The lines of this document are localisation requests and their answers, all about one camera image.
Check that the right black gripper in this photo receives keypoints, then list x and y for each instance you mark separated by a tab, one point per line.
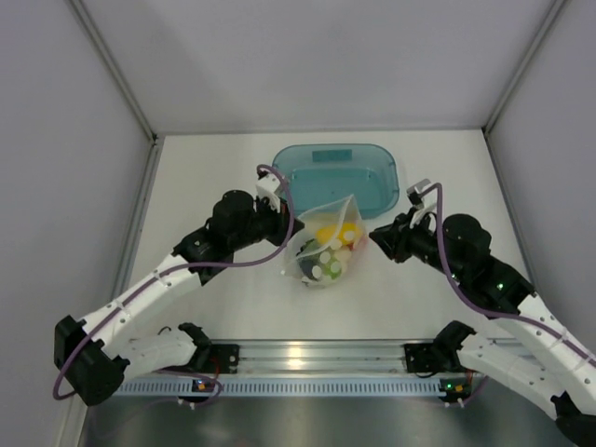
395	238

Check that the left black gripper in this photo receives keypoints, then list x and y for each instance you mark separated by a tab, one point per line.
281	220

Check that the red fake food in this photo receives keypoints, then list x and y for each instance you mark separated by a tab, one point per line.
359	244

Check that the white fake food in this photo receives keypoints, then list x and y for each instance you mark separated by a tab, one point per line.
343	255

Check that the clear dotted zip bag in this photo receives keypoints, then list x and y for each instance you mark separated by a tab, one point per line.
334	213

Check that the dark blue fake food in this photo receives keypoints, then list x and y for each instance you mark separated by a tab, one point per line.
308	261

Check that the yellow fake food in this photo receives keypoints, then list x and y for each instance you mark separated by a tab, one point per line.
347	233

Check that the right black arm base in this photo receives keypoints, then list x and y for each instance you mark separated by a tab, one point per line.
424	359

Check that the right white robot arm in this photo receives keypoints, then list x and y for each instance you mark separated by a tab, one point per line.
559	379

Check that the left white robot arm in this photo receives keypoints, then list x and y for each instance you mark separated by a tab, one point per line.
99	352

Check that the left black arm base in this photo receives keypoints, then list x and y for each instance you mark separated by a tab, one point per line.
216	359

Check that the teal plastic bin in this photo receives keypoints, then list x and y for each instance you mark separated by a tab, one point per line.
321	173

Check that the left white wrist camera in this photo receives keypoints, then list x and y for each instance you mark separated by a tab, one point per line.
269	188

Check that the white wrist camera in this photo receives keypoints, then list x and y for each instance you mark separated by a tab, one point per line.
269	188
422	203

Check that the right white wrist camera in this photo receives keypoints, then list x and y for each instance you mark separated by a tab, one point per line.
422	203

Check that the aluminium mounting rail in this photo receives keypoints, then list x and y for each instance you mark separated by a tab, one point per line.
316	356

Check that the slotted cable duct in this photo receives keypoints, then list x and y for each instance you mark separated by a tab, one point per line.
291	387

